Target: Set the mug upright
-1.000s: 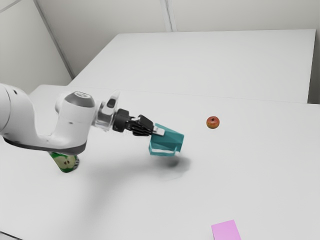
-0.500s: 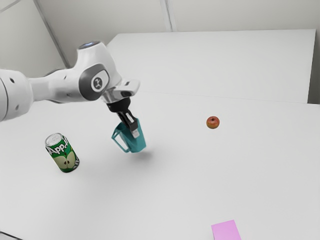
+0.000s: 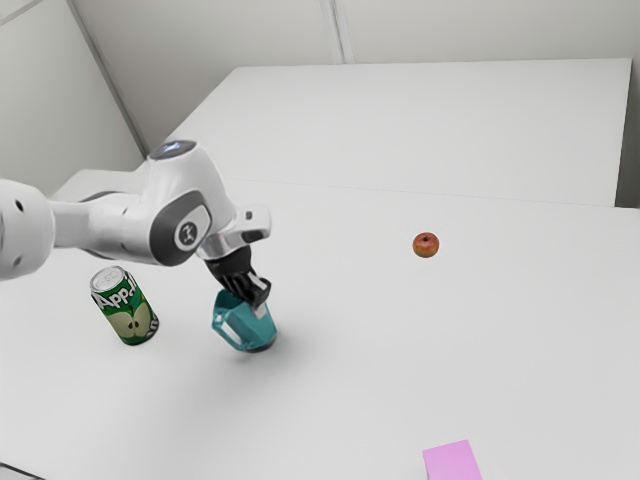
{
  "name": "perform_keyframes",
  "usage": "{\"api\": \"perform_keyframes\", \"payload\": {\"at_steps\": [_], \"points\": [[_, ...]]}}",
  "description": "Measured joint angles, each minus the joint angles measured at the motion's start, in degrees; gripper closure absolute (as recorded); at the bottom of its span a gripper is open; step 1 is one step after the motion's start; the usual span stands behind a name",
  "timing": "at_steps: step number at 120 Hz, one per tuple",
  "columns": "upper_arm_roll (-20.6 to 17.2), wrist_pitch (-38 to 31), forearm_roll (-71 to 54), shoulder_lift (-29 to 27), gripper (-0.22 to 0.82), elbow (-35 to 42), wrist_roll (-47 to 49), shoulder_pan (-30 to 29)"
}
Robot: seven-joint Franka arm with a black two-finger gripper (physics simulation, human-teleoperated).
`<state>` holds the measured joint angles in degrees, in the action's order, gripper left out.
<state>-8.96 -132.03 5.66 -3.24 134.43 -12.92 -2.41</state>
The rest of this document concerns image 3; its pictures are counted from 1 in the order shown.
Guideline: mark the pink flat block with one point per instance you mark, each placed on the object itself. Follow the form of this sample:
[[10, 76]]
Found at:
[[451, 461]]

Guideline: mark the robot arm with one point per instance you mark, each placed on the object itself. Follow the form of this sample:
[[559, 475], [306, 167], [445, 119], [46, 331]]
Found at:
[[150, 220]]

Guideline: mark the green soda can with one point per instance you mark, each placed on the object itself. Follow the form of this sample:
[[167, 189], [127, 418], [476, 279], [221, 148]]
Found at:
[[126, 307]]

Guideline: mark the red apple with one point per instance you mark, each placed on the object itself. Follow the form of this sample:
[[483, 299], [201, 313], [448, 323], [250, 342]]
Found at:
[[426, 245]]

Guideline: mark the teal faceted mug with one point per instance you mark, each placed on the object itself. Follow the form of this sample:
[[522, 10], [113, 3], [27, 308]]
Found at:
[[247, 327]]

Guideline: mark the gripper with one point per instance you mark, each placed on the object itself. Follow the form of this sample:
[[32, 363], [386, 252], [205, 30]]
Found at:
[[234, 272]]

